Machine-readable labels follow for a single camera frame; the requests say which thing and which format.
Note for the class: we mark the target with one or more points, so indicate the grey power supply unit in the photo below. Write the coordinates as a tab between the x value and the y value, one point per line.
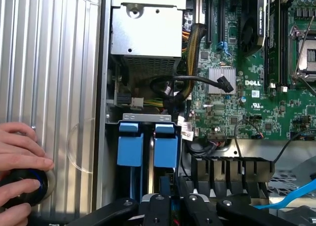
148	33

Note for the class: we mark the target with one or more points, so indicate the blue drive bay brackets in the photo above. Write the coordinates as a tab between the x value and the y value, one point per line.
148	117

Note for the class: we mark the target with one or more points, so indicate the long black expansion slot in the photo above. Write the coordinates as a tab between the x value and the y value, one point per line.
221	15
209	15

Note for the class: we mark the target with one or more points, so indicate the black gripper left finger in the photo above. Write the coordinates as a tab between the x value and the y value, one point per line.
158	211

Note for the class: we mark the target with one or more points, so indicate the black fan shroud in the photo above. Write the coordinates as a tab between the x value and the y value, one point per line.
232	169

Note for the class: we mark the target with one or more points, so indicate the black graphics card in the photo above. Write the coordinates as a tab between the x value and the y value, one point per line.
251	25

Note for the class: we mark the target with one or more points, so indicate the white barcode label tag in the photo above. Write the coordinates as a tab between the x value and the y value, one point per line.
184	123
188	135

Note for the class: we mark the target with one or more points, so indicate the green motherboard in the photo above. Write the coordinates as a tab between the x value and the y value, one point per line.
247	112

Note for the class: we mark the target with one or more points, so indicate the CPU socket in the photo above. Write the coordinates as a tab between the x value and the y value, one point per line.
308	55

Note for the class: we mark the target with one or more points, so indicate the empty blue disk carrier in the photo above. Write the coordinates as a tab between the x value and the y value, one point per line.
129	151

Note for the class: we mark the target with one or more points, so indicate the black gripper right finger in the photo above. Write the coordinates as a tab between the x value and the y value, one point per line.
202	213

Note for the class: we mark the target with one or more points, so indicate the grey metal drive cage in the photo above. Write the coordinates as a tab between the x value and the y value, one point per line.
284	184

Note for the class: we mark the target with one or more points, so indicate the open grey PC case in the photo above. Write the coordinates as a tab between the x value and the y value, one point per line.
101	87

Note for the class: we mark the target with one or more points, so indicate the steel locking lever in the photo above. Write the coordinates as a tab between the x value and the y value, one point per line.
304	46

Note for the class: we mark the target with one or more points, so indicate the silver chipset heatsink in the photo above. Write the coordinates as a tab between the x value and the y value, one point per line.
214	75

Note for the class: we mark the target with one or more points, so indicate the person's bare hand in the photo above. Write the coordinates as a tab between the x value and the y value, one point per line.
19	151

